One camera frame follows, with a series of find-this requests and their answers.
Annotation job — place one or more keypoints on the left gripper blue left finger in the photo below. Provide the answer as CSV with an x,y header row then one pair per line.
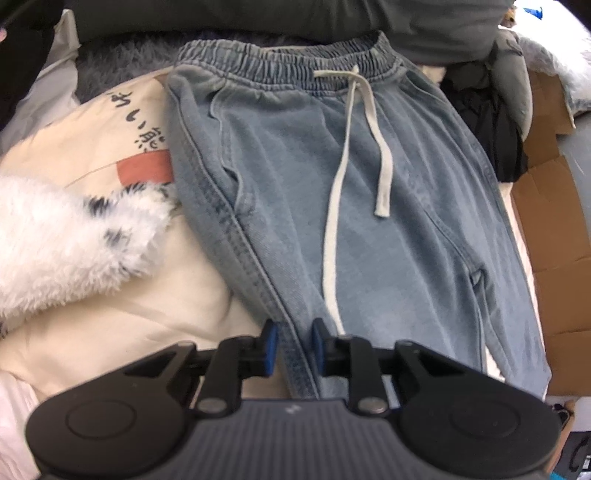
x,y
233,361

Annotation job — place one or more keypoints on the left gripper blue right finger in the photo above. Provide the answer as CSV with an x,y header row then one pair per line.
x,y
358,362

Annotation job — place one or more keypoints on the light blue denim pants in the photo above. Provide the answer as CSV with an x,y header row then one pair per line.
x,y
338,182

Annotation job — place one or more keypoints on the white fluffy spotted blanket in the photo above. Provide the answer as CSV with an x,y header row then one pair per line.
x,y
59,247

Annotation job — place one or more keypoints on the cream cartoon bear bedsheet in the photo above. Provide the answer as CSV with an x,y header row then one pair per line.
x,y
344,193

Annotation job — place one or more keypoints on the brown cardboard sheet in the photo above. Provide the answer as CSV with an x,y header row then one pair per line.
x,y
556,235

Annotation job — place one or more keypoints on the black garment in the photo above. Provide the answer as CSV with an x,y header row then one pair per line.
x,y
470,89

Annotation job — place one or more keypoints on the grey neck pillow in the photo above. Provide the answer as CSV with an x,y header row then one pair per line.
x,y
511,79

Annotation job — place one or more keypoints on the dark grey pillow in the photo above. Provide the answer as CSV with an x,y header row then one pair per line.
x,y
429,32

